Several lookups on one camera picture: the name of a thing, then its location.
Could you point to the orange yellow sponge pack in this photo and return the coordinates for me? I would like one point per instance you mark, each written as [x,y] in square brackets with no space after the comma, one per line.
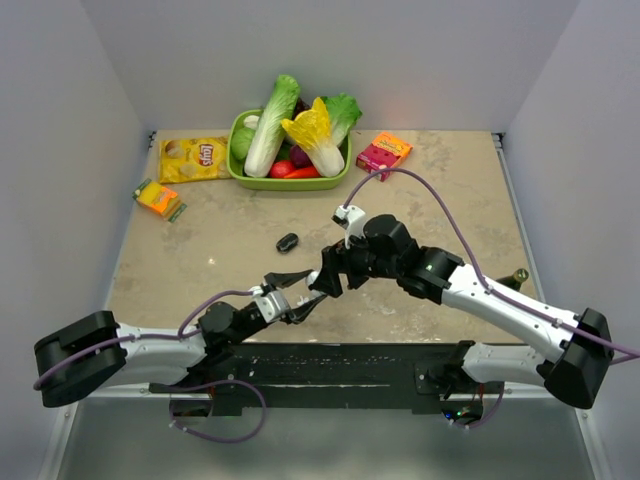
[159,199]

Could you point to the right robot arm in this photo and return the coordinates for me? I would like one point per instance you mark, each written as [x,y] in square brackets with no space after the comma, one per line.
[564,352]

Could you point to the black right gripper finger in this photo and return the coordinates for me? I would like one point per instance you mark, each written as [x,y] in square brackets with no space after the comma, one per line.
[329,284]
[335,258]

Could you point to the black earbud charging case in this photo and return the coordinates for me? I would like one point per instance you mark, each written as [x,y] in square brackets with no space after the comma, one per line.
[287,243]

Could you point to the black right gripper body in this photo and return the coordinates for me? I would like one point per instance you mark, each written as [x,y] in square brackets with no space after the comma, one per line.
[362,264]

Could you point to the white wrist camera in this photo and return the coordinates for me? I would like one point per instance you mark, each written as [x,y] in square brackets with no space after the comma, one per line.
[352,219]
[271,303]

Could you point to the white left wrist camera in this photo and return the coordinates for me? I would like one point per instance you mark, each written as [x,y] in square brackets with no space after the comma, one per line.
[271,303]

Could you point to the red tomato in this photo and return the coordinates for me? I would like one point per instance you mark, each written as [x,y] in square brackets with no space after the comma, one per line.
[280,169]

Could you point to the yellow Lays chips bag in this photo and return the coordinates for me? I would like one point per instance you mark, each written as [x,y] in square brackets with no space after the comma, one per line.
[186,160]

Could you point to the green plastic basket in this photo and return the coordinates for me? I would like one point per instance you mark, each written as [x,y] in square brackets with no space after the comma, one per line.
[236,170]

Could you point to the orange carrot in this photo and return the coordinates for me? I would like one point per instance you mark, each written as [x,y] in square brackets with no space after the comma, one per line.
[309,172]

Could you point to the green lettuce leaf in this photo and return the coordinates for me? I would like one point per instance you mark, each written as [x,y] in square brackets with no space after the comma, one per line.
[344,113]

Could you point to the purple onion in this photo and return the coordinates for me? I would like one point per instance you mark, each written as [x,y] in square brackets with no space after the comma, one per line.
[298,157]

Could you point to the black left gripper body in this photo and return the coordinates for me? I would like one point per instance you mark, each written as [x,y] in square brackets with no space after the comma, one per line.
[285,317]

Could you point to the yellow white cabbage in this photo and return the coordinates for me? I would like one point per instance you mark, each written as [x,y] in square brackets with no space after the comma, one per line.
[311,131]

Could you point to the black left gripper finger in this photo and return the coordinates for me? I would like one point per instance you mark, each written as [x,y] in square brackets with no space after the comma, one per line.
[285,280]
[314,302]

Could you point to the pink orange snack box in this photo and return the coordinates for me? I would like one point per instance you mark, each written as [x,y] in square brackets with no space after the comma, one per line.
[386,151]

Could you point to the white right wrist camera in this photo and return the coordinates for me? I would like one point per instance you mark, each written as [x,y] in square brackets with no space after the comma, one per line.
[352,219]

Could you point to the green glass bottle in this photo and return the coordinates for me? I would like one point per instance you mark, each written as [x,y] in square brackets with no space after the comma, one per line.
[515,280]

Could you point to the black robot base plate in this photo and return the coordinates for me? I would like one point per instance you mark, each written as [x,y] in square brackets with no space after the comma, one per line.
[420,378]

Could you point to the round green vegetable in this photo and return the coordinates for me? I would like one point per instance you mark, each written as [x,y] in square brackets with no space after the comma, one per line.
[240,142]

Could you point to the white earbud charging case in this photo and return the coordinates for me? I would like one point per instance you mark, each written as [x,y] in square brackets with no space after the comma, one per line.
[311,278]

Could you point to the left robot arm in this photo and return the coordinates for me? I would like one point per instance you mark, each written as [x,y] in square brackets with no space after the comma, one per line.
[97,352]

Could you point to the green white napa cabbage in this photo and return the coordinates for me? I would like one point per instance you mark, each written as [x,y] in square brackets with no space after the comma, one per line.
[269,134]

